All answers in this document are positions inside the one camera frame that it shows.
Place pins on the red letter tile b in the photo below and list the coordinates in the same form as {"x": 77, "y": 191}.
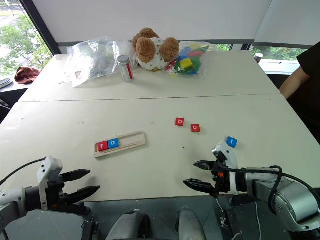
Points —
{"x": 180, "y": 122}

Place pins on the bag of colourful blocks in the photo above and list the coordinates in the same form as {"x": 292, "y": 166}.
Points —
{"x": 187, "y": 62}

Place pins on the blue letter tile t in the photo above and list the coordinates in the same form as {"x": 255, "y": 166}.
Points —
{"x": 232, "y": 142}

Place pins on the brown and white plush toy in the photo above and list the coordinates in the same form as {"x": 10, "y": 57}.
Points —
{"x": 146, "y": 50}

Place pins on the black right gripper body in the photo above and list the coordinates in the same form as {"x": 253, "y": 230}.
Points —
{"x": 222, "y": 182}

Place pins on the large clear plastic bag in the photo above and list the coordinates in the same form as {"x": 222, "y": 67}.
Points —
{"x": 95, "y": 60}

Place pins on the glass jar with silver lid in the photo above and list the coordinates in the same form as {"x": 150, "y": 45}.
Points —
{"x": 125, "y": 70}

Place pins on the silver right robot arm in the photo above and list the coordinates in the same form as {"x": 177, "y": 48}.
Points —
{"x": 292, "y": 197}

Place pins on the black bracket under table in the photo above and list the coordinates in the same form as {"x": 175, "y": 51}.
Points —
{"x": 88, "y": 231}

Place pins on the grey flat disc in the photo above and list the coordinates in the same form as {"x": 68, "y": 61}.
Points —
{"x": 5, "y": 83}

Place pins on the dark red cloth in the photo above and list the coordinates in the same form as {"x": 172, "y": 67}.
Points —
{"x": 26, "y": 74}

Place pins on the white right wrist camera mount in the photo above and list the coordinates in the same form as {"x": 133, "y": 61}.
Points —
{"x": 226, "y": 150}

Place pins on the wooden letter tray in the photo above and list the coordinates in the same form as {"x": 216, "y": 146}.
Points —
{"x": 132, "y": 140}

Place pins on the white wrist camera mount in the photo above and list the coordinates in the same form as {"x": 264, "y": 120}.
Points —
{"x": 50, "y": 166}
{"x": 226, "y": 150}

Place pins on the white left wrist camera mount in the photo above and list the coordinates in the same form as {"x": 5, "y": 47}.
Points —
{"x": 50, "y": 166}

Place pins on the wide white roller blind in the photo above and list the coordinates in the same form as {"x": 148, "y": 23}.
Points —
{"x": 150, "y": 17}

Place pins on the blue letter tile o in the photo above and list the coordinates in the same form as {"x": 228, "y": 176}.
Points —
{"x": 113, "y": 143}

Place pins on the dark cup on windowsill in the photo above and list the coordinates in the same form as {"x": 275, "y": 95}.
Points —
{"x": 258, "y": 58}

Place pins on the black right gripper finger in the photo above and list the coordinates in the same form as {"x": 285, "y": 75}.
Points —
{"x": 206, "y": 165}
{"x": 200, "y": 185}

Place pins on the narrow white roller blind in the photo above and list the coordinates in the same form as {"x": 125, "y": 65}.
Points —
{"x": 290, "y": 20}

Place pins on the red letter tile r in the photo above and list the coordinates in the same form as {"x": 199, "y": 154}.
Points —
{"x": 102, "y": 146}

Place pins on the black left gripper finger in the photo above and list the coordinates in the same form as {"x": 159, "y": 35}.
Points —
{"x": 82, "y": 193}
{"x": 75, "y": 175}

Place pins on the red letter tile o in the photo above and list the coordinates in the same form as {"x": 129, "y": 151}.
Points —
{"x": 195, "y": 128}

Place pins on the person black shirt torso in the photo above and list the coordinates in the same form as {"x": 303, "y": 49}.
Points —
{"x": 310, "y": 107}

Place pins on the grey rounded robot leg shape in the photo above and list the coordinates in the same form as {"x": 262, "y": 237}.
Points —
{"x": 191, "y": 225}
{"x": 125, "y": 227}

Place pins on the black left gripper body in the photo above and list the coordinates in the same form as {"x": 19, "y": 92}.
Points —
{"x": 55, "y": 195}

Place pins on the black window pillar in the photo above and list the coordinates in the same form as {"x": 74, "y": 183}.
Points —
{"x": 42, "y": 27}

